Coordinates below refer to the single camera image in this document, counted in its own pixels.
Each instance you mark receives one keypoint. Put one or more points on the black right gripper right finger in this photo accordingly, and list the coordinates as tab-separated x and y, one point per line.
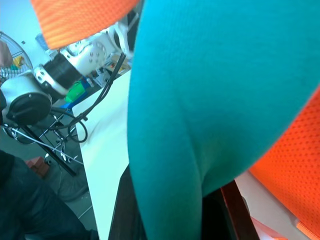
215	217

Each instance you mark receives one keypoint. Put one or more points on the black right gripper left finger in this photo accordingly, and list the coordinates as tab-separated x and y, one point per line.
125	212

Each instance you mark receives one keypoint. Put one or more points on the green plastic box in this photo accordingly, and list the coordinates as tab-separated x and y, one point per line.
76	91

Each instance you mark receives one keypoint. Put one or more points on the dark brown wooden bar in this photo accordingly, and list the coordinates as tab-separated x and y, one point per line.
237	212

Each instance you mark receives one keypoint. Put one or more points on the person in dark clothing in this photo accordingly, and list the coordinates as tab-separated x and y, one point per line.
32	200

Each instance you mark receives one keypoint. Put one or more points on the red brick block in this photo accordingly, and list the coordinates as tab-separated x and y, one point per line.
38	166

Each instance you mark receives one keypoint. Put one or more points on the black metal stand bar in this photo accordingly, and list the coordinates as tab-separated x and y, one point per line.
47	150

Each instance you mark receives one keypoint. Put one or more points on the teal cloth garment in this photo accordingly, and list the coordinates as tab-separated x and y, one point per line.
200	87

